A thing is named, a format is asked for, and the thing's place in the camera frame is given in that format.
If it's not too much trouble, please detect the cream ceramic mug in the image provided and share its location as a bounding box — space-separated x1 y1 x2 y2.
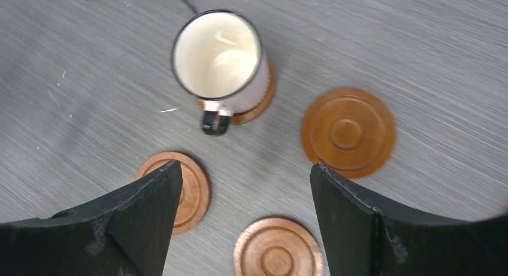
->
171 9 268 136

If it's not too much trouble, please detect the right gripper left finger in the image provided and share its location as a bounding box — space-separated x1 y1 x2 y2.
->
1 160 183 275

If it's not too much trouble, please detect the brown wooden coaster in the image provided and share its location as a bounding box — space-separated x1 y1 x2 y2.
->
232 217 323 276
301 88 397 179
134 151 211 235
196 55 276 124

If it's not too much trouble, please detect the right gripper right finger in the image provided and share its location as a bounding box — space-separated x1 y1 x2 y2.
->
310 163 507 275

